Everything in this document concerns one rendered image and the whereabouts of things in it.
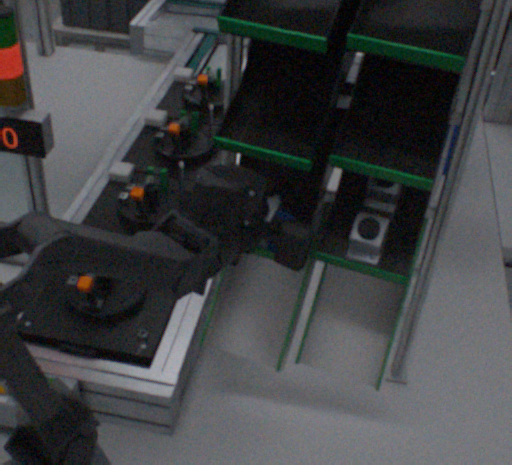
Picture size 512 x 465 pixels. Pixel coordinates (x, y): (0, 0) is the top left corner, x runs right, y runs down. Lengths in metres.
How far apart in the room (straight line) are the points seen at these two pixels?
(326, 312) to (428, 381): 0.29
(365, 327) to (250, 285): 0.19
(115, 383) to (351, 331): 0.38
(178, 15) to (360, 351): 1.64
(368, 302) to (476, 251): 0.56
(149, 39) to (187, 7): 0.26
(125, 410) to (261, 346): 0.24
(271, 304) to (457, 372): 0.41
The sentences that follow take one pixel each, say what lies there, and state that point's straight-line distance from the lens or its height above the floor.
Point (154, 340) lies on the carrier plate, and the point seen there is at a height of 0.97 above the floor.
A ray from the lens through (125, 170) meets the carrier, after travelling 1.50.
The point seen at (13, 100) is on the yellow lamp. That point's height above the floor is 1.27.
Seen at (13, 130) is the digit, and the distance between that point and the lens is 1.23.
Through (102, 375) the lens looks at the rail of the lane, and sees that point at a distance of 1.13.
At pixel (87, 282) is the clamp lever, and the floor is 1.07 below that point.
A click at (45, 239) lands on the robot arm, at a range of 0.62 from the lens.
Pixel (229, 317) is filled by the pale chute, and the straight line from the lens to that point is 1.12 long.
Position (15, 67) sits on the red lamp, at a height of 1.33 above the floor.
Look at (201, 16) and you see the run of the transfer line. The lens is 2.48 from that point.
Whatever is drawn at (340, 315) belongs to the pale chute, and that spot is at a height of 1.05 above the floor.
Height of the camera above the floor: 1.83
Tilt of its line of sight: 38 degrees down
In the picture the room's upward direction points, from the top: 5 degrees clockwise
